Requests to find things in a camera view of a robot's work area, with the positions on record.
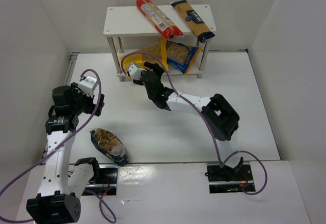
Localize red spaghetti package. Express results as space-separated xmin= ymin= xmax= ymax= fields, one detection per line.
xmin=136 ymin=0 xmax=183 ymax=40

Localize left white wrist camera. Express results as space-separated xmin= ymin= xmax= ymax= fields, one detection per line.
xmin=78 ymin=76 xmax=98 ymax=96

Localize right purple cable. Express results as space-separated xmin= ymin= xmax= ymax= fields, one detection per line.
xmin=121 ymin=51 xmax=268 ymax=195

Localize white two-tier shelf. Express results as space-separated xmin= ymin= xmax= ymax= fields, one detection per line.
xmin=103 ymin=5 xmax=216 ymax=81

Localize tan and blue spaghetti package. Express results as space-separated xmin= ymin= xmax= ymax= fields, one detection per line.
xmin=171 ymin=0 xmax=215 ymax=43

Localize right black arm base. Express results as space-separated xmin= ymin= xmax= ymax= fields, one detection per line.
xmin=205 ymin=163 xmax=256 ymax=194

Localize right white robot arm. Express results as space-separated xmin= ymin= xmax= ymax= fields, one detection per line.
xmin=128 ymin=62 xmax=239 ymax=153

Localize blue yellow pasta bag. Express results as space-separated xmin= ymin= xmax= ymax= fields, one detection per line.
xmin=166 ymin=41 xmax=201 ymax=75

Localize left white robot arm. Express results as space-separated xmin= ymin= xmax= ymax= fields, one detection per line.
xmin=26 ymin=77 xmax=104 ymax=223

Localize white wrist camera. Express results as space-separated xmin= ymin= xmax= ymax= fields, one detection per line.
xmin=128 ymin=62 xmax=146 ymax=81
xmin=78 ymin=76 xmax=98 ymax=96

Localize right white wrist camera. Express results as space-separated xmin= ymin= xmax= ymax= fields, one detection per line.
xmin=128 ymin=62 xmax=146 ymax=81

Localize dark mixed pasta bag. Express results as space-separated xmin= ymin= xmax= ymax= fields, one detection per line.
xmin=90 ymin=128 xmax=128 ymax=166

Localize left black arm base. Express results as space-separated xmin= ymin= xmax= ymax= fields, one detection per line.
xmin=82 ymin=164 xmax=118 ymax=196

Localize yellow macaroni bag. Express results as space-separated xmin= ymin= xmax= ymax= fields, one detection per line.
xmin=120 ymin=39 xmax=169 ymax=74

